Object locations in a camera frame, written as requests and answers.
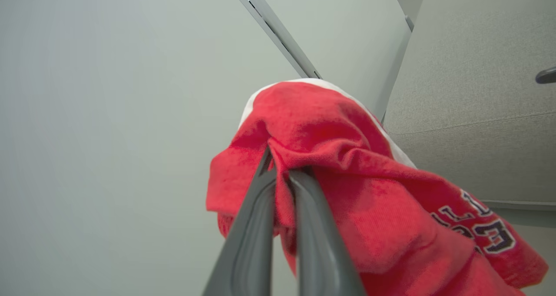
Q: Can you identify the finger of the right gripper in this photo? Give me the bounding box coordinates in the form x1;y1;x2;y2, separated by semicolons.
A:
536;67;556;84

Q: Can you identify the grey metal partition post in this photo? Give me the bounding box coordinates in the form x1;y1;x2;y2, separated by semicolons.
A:
225;0;323;80

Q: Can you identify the red and white printed garment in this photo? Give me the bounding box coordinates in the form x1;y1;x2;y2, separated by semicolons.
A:
205;78;549;296

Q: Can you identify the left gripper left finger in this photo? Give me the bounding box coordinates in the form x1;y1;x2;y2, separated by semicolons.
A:
202;146;277;296

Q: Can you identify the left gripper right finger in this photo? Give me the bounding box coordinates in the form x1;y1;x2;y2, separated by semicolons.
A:
289;169;365;296

